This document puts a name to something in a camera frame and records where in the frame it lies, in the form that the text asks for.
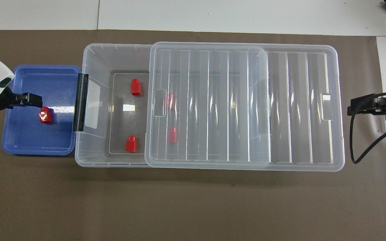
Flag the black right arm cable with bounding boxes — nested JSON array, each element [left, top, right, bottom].
[[350, 93, 386, 164]]

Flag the clear ribbed plastic lid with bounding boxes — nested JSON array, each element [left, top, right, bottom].
[[144, 42, 345, 172]]

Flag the black box latch handle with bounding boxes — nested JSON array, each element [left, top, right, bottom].
[[72, 73, 89, 132]]

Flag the brown paper table mat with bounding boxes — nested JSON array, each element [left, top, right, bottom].
[[0, 29, 386, 241]]

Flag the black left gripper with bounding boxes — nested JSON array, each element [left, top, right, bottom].
[[0, 86, 43, 111]]

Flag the blue plastic tray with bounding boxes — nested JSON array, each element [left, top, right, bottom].
[[1, 65, 82, 156]]

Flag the clear plastic storage box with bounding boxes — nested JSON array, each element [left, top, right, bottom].
[[75, 43, 282, 168]]

